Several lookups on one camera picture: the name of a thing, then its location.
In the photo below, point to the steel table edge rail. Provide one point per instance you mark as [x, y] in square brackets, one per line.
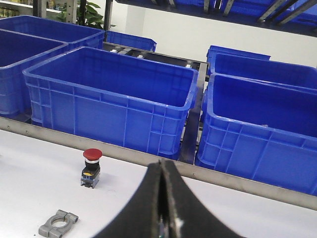
[143, 159]

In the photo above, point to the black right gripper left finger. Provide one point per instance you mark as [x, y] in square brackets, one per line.
[140, 216]

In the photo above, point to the grey metal clamp block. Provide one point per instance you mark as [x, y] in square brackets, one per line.
[58, 225]

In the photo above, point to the blue crate centre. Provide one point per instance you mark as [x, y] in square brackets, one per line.
[118, 99]

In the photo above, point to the blue crate far back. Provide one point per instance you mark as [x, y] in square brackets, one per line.
[131, 41]

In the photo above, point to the blue crate behind right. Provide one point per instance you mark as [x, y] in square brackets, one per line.
[279, 73]

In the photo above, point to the red emergency stop button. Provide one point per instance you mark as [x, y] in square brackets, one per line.
[90, 174]

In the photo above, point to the green potted plant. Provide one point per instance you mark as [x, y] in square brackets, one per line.
[87, 14]

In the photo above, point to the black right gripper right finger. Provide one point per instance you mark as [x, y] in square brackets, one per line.
[181, 212]

